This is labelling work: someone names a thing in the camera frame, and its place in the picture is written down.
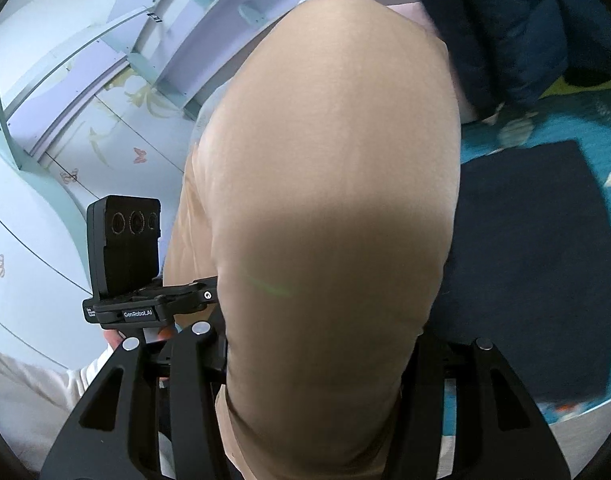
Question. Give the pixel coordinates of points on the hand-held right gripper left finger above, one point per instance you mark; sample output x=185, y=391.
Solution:
x=190, y=360

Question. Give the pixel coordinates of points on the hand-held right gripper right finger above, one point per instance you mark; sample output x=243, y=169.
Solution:
x=435, y=375

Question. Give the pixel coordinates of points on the tan button-up jacket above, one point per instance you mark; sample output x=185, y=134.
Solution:
x=325, y=185

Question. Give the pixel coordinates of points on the folded navy clothes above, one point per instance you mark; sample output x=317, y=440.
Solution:
x=525, y=260

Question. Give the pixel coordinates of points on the person's left hand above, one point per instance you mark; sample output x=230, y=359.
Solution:
x=115, y=343

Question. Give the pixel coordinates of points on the white wardrobe with butterfly decor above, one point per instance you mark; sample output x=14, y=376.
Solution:
x=60, y=185

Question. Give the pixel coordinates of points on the teal candy-print bed sheet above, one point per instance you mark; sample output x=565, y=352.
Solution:
x=585, y=125

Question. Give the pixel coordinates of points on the lime green cloth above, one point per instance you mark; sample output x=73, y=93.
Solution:
x=580, y=87

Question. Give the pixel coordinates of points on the navy and yellow puffer jacket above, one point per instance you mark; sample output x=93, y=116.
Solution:
x=510, y=25

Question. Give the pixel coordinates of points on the pale curved bed frame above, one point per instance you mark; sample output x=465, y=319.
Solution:
x=578, y=422

